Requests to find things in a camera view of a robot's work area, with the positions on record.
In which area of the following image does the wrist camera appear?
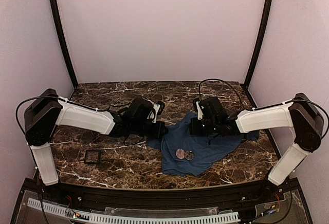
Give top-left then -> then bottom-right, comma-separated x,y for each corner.
193,98 -> 203,120
148,101 -> 165,123

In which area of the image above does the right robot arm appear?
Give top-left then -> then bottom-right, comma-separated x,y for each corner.
189,93 -> 328,186

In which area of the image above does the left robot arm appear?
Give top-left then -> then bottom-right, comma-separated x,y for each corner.
15,88 -> 168,186

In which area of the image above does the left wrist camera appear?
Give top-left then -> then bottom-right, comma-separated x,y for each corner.
148,101 -> 165,123

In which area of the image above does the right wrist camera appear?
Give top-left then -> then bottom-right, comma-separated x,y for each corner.
193,98 -> 203,120

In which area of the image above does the white slotted cable duct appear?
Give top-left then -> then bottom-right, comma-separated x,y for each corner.
26,197 -> 241,223

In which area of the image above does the right black frame post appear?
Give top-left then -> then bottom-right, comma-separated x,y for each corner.
244,0 -> 272,89

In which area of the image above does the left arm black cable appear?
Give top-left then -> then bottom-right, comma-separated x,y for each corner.
15,97 -> 144,146

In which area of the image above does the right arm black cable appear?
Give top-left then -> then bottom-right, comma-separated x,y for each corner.
199,79 -> 329,122

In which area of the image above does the black front rail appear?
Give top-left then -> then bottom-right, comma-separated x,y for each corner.
29,179 -> 284,211

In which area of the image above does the left black frame post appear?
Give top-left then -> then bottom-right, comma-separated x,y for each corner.
49,0 -> 79,89

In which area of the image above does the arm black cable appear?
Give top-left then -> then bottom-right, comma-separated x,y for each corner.
199,79 -> 329,122
15,97 -> 144,146

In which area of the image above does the black frame post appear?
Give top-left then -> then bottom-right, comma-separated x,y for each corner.
244,0 -> 272,89
49,0 -> 79,89

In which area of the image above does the black square box lower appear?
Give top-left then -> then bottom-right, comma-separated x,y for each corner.
84,150 -> 101,164

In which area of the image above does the blue garment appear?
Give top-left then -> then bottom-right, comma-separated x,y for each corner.
146,112 -> 260,176

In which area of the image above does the colourful floral round brooch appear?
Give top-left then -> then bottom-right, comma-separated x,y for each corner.
184,151 -> 195,160

